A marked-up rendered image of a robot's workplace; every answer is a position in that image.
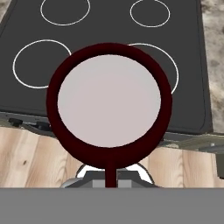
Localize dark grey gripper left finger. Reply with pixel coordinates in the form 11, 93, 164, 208
60, 171, 107, 189

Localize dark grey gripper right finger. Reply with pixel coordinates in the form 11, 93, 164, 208
116, 171, 160, 189

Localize white round thing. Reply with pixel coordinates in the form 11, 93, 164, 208
75, 162, 155, 186

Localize black hob knob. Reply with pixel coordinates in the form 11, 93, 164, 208
8, 117, 22, 128
35, 121, 52, 131

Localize dark red frying pan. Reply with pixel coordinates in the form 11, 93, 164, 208
45, 42, 173, 189

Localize black hob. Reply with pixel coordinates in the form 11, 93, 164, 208
0, 0, 214, 136

